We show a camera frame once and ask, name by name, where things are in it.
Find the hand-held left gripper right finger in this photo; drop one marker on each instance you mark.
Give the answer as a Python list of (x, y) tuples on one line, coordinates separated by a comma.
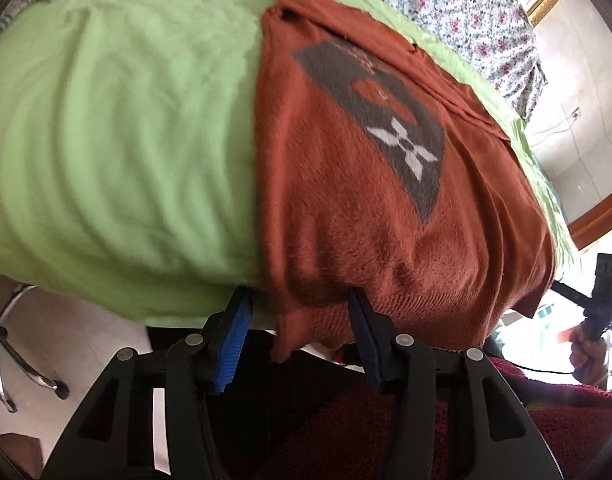
[(369, 350)]

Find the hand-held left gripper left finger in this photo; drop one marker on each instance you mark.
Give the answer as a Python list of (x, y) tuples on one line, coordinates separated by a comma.
[(233, 342)]

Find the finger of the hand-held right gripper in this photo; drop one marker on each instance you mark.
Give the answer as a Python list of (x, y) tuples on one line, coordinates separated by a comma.
[(571, 294)]

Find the person's right hand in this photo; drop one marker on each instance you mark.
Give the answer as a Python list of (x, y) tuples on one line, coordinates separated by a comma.
[(588, 357)]

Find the dark red fleece clothing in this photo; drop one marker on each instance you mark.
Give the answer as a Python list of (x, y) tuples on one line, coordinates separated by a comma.
[(485, 425)]

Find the chrome chair base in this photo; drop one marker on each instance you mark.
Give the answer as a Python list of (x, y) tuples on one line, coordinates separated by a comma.
[(16, 360)]

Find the light green bed sheet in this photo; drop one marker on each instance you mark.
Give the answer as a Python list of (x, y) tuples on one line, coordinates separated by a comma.
[(111, 135)]

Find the white pink floral bed sheet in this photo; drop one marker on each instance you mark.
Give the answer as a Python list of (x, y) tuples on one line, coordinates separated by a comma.
[(460, 5)]

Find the brown wooden frame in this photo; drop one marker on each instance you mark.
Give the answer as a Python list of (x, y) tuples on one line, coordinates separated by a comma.
[(603, 220)]

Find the wall socket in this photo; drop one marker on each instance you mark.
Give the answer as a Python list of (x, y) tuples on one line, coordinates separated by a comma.
[(577, 113)]

